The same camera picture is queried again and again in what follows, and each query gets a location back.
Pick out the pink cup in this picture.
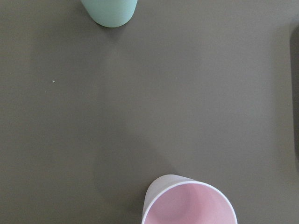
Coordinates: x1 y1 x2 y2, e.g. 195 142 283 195
141 175 238 224

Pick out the cream rabbit tray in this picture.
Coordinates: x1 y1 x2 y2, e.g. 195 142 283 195
290 15 299 161

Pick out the green cup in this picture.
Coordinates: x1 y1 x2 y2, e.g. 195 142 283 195
81 0 138 28

